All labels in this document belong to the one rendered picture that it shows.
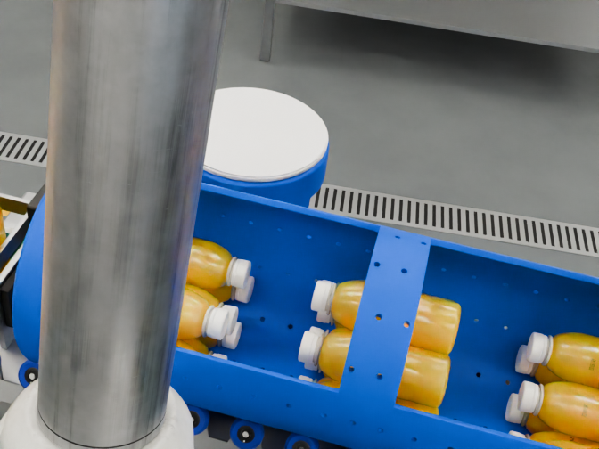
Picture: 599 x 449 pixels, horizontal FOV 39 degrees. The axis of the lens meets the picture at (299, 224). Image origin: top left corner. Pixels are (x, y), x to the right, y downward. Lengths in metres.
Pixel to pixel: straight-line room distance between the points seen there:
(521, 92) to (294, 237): 2.78
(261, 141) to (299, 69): 2.26
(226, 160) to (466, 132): 2.18
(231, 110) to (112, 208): 1.05
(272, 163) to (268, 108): 0.17
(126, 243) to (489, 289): 0.75
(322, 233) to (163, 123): 0.70
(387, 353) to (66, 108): 0.56
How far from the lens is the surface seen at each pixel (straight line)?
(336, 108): 3.51
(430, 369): 1.04
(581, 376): 1.15
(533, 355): 1.15
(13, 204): 1.47
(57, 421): 0.67
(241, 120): 1.54
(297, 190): 1.46
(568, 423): 1.14
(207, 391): 1.04
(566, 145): 3.63
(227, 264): 1.15
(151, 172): 0.52
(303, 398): 1.00
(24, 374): 1.22
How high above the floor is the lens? 1.91
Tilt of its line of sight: 41 degrees down
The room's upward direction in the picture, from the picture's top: 8 degrees clockwise
